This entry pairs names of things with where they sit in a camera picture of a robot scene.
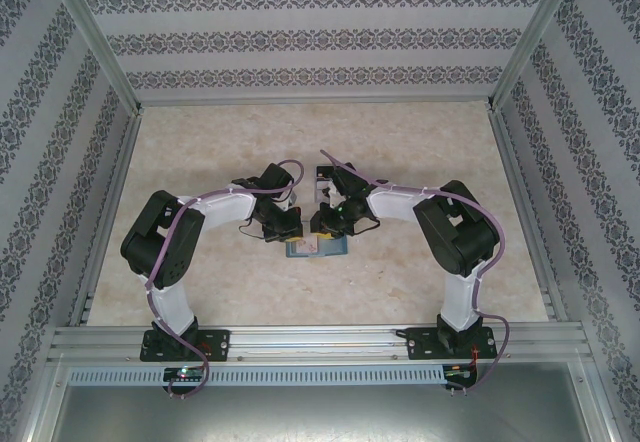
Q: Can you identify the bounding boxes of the blue leather card holder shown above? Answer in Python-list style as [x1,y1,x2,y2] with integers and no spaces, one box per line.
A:
[284,234,350,260]

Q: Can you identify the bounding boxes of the controller board with lights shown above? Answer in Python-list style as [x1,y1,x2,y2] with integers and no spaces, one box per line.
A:
[443,363,480,382]
[163,366,207,383]

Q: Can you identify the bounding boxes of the metal sheet panel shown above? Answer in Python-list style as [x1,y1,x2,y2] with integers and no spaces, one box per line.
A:
[49,384,614,442]

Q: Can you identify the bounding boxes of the thin black cable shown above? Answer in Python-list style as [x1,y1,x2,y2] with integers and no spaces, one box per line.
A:
[237,216,269,241]
[347,211,382,237]

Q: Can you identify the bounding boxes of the aluminium mounting rail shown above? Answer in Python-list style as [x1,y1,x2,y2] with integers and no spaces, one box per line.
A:
[47,322,595,364]

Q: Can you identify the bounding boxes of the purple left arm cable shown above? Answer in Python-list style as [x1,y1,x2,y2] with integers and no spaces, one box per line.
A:
[143,159,308,399]

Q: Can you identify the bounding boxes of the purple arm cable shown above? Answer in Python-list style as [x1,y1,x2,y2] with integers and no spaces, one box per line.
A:
[143,159,308,399]
[319,149,514,398]

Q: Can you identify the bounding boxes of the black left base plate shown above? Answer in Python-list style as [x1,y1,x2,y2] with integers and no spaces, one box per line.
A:
[141,329,233,363]

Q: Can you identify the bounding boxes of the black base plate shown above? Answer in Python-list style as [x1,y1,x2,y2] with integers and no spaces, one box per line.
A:
[141,329,233,363]
[406,326,499,362]

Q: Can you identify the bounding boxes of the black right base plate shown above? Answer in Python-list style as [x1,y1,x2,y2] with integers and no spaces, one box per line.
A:
[406,326,499,362]

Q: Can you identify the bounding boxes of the slotted cable duct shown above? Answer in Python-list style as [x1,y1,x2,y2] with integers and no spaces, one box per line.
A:
[66,365,447,387]

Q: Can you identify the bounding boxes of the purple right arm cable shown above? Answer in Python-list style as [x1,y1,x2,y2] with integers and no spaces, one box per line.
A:
[319,149,514,398]

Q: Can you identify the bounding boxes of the aluminium side rail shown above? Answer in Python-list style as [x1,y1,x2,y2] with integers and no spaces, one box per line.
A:
[488,106,571,323]
[67,109,146,327]

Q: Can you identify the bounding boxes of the aluminium frame post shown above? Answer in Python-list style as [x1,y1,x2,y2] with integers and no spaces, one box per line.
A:
[43,0,146,116]
[487,0,586,113]

